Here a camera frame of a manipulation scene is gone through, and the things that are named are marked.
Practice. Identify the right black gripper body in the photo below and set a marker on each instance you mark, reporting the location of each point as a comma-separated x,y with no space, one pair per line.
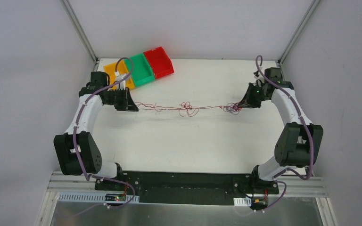
253,96

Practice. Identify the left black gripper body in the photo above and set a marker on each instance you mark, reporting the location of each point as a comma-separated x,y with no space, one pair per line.
121,99

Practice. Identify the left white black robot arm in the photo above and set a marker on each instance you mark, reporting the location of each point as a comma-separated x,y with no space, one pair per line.
77,152

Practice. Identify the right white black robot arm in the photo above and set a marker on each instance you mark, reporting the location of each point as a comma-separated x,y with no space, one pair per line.
300,140

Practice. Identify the yellow plastic bin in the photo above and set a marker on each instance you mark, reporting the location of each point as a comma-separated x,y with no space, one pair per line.
121,70

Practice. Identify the green plastic bin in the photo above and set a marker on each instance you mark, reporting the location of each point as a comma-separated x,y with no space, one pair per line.
142,71

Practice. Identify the red plastic bin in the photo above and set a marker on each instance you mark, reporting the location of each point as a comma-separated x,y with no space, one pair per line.
159,62

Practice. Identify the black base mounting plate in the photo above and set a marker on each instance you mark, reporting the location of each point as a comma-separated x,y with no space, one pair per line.
188,188

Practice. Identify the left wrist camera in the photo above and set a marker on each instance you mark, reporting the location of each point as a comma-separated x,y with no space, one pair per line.
120,79

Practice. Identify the aluminium front rail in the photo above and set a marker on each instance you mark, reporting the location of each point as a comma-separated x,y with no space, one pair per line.
296,187

